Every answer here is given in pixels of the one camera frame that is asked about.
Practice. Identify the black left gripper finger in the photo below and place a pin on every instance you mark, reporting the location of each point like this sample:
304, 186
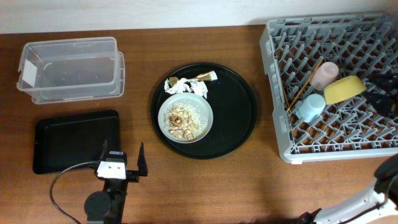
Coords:
104, 151
141, 162

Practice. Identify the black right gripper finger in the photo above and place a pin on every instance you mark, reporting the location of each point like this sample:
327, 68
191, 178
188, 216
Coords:
385, 105
387, 81

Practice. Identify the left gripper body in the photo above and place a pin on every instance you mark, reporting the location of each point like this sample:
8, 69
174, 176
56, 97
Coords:
132, 177

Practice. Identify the yellow bowl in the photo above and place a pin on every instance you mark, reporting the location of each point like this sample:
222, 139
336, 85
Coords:
343, 89

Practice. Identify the pink cup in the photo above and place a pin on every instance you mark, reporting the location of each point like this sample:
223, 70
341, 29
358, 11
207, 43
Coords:
324, 75

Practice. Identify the light blue cup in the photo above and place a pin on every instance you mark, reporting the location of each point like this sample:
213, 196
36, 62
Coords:
311, 107

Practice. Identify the wooden chopstick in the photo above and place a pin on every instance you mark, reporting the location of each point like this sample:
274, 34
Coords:
286, 98
305, 85

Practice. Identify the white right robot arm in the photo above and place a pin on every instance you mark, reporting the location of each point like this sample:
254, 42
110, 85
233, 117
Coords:
380, 198

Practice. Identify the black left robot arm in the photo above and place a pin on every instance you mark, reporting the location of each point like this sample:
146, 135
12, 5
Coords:
107, 205

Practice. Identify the grey dishwasher rack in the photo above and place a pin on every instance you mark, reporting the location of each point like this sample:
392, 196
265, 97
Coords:
361, 45

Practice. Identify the black rectangular tray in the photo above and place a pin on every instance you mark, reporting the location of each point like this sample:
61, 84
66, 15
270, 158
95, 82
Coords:
65, 141

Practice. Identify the food scraps and rice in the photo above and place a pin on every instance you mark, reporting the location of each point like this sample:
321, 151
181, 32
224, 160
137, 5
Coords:
184, 122

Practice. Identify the grey plate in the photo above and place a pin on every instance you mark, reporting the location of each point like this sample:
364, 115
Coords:
192, 99

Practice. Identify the clear plastic bin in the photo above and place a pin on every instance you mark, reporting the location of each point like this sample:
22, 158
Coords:
59, 71

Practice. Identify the crumpled white tissue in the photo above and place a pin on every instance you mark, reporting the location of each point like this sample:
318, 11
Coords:
174, 85

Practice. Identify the round black tray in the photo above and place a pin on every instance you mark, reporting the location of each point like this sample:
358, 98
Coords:
234, 109

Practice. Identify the gold foil wrapper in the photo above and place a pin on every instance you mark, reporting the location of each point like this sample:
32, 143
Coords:
208, 76

